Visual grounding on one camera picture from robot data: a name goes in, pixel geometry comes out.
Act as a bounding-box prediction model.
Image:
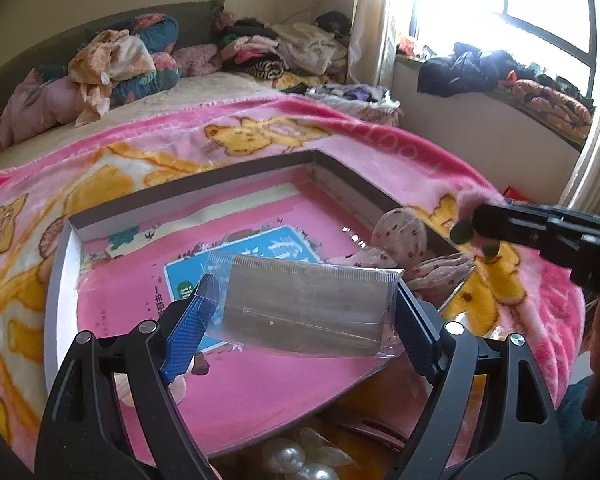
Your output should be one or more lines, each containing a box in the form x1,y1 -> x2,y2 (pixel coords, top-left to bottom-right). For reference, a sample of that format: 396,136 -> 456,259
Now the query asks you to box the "clear bag with grey card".
202,252 -> 402,358

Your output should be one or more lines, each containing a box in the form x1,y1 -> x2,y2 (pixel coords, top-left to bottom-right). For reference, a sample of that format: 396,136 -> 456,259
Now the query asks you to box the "cream curtain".
348,0 -> 400,88

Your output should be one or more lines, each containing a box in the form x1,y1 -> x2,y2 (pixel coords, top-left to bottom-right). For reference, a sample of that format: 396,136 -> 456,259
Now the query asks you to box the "window with dark frame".
408,0 -> 600,102

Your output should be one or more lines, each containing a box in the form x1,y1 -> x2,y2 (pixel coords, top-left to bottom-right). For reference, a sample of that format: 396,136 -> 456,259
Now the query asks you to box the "beige bed sheet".
0,72 -> 277,171

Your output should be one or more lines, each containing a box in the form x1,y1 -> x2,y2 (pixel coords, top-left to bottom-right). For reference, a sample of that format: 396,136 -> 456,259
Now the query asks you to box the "floral fabric scrunchie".
327,208 -> 475,308

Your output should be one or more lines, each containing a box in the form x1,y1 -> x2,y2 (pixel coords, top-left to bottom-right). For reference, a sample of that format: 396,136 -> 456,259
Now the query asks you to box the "pink cartoon bear blanket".
0,94 -> 584,469

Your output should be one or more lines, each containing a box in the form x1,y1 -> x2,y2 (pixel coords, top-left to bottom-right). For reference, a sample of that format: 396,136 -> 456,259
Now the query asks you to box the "dark teal floral quilt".
36,13 -> 180,117

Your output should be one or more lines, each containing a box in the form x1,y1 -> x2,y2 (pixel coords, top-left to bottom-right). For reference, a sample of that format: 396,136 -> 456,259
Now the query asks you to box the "shallow pink cardboard box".
43,148 -> 477,461

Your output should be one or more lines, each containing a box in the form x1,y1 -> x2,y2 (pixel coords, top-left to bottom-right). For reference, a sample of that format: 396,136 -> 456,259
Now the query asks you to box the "dark green headboard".
0,0 -> 225,116

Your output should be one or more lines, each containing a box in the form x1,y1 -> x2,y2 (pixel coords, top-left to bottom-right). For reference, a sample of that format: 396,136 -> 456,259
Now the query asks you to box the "large pearl hair clip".
261,427 -> 354,480

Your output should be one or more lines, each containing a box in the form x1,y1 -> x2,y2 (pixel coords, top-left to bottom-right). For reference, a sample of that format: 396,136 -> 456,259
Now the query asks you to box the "dark jacket on windowsill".
417,42 -> 519,98

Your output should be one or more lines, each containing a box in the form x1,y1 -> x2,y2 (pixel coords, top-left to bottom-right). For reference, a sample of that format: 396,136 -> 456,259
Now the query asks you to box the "small pink knitted garment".
172,44 -> 222,77

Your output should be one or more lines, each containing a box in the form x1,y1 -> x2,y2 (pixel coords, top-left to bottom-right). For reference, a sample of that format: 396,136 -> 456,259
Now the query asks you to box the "orange patterned cloth on sill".
498,66 -> 595,145

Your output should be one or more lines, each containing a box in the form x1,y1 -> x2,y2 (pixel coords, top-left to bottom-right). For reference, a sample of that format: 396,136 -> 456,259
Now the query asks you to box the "floral laundry bag with clothes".
306,84 -> 401,127

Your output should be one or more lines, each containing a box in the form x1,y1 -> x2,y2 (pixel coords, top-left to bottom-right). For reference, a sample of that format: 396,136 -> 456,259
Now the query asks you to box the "pile of clothes on bed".
214,11 -> 351,90

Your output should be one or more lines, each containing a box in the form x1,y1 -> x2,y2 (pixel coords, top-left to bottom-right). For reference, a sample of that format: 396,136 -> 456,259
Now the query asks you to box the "pink floral pillow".
0,68 -> 80,150

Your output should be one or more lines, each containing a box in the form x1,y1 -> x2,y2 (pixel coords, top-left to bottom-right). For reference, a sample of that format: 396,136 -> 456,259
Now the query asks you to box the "orange floral crumpled cloth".
68,29 -> 156,127

